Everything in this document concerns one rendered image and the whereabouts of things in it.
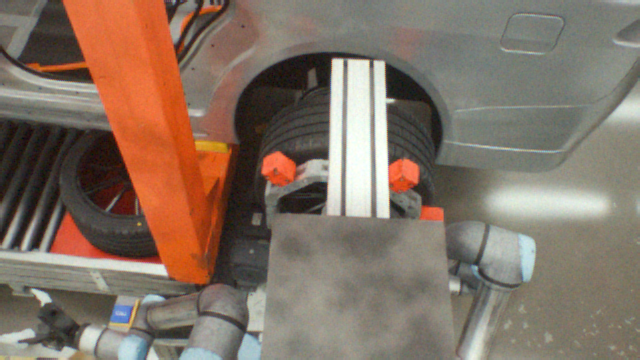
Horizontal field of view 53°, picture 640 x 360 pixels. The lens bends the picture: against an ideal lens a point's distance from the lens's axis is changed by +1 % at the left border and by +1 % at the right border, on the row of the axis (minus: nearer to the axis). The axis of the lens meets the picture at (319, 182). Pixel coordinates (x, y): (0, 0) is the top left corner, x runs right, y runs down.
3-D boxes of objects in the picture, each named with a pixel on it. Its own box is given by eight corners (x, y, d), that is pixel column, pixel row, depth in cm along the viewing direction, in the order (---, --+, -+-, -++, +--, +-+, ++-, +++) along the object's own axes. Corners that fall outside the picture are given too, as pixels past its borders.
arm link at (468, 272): (459, 268, 202) (452, 283, 211) (495, 279, 200) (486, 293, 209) (464, 247, 206) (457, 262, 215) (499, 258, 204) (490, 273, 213)
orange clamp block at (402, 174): (400, 176, 215) (419, 165, 209) (399, 195, 211) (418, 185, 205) (384, 167, 212) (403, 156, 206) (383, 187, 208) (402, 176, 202)
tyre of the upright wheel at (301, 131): (282, 196, 279) (435, 196, 267) (274, 243, 266) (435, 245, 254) (243, 94, 226) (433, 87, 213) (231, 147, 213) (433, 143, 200)
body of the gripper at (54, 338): (39, 346, 167) (82, 359, 166) (30, 330, 161) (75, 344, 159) (55, 321, 172) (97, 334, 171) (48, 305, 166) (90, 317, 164)
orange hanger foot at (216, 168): (241, 146, 286) (234, 95, 258) (218, 249, 257) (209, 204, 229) (204, 143, 287) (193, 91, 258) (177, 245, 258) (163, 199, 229)
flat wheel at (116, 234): (210, 132, 322) (205, 101, 302) (225, 247, 286) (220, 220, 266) (74, 150, 313) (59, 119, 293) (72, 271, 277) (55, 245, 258)
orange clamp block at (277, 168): (297, 163, 215) (278, 150, 210) (294, 182, 211) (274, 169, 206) (283, 170, 220) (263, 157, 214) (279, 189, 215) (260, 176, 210)
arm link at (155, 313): (235, 265, 147) (135, 291, 181) (217, 308, 141) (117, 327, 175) (271, 289, 152) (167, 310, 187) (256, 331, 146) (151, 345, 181)
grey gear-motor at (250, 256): (284, 222, 316) (283, 182, 287) (272, 300, 293) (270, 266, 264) (248, 218, 317) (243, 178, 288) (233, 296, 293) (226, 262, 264)
